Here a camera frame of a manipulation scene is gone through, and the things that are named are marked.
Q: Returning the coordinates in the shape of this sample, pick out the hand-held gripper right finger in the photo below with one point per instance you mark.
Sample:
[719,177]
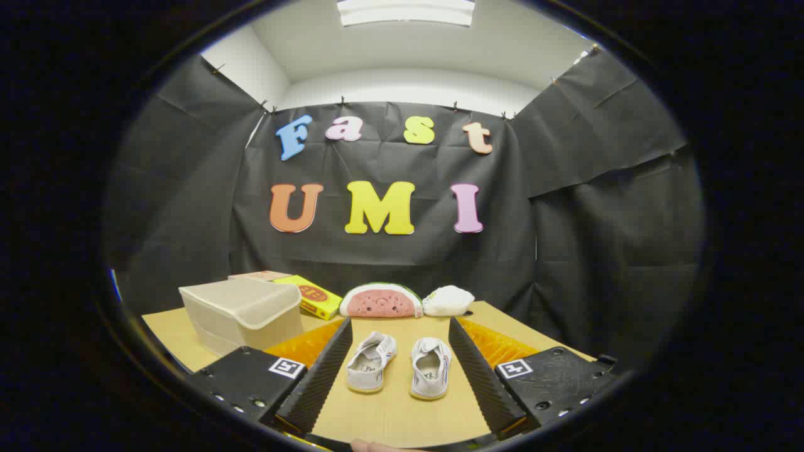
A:
[483,376]

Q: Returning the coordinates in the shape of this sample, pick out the white plush toy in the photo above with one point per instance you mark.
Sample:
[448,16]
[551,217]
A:
[447,301]

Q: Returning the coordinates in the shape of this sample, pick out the beige book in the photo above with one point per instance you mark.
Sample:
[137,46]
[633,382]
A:
[257,275]

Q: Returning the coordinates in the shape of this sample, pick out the large ceiling light panel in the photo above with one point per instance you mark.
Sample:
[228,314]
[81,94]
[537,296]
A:
[405,12]

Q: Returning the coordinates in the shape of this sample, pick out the white canvas shoe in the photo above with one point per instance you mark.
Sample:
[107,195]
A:
[370,364]
[431,370]

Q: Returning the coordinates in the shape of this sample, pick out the small ceiling light panel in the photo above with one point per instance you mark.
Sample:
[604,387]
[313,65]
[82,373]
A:
[581,56]

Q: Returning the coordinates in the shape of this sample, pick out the watermelon slice plush toy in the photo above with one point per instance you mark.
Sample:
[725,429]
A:
[381,302]

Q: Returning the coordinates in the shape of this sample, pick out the yellow book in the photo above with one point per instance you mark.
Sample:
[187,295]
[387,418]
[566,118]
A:
[317,300]

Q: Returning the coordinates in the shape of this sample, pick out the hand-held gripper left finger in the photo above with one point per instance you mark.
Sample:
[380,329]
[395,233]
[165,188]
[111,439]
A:
[317,376]

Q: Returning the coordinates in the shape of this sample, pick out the black table bracket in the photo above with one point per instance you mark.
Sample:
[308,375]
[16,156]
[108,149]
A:
[607,360]

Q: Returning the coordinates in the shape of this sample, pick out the beige plastic storage box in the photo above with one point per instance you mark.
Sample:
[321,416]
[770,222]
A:
[242,314]

